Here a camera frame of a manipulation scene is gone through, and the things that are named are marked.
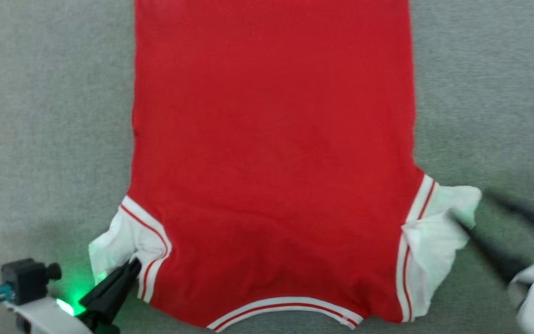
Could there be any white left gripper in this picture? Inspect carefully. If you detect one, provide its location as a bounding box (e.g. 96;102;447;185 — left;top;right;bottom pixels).
5;258;143;334

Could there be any red and white shirt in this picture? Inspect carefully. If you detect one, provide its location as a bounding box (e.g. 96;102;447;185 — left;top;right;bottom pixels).
88;0;483;332

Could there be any grey fabric sofa cushion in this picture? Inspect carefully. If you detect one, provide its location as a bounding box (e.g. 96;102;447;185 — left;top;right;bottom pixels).
0;0;534;334

